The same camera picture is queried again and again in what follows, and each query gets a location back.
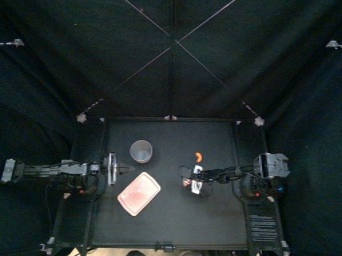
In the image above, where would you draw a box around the pink rectangular plate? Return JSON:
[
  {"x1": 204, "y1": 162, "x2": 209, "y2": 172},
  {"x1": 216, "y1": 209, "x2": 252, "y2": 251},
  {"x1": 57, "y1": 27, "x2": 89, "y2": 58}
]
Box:
[{"x1": 117, "y1": 171, "x2": 164, "y2": 217}]

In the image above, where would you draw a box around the grey translucent cup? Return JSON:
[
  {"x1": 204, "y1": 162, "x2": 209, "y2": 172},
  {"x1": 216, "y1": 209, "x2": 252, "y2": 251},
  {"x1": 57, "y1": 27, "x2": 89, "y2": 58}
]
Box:
[{"x1": 129, "y1": 139, "x2": 156, "y2": 165}]

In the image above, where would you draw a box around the black table edge clamp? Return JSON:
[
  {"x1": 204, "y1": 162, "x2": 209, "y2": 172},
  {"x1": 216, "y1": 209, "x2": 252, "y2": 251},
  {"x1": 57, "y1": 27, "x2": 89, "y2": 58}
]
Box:
[{"x1": 154, "y1": 242, "x2": 178, "y2": 253}]

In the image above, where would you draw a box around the white text label sticker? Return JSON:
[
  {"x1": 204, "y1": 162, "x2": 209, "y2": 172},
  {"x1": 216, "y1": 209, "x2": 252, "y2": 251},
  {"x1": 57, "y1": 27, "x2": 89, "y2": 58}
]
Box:
[{"x1": 249, "y1": 214, "x2": 281, "y2": 245}]

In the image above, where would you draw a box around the silver table corner clamp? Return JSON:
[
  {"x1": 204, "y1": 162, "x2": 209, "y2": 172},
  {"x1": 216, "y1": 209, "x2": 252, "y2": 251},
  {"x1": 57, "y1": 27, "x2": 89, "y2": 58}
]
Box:
[{"x1": 39, "y1": 236, "x2": 58, "y2": 256}]

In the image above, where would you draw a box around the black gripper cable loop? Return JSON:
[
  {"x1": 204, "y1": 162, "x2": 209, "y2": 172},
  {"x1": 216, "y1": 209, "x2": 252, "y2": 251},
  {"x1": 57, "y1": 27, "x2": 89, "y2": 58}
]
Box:
[{"x1": 198, "y1": 181, "x2": 217, "y2": 198}]

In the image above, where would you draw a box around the thin crossing cord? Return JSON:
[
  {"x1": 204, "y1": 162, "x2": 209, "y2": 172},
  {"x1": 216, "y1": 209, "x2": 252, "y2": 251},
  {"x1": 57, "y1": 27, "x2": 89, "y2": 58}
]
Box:
[
  {"x1": 82, "y1": 0, "x2": 238, "y2": 115},
  {"x1": 125, "y1": 0, "x2": 260, "y2": 118}
]

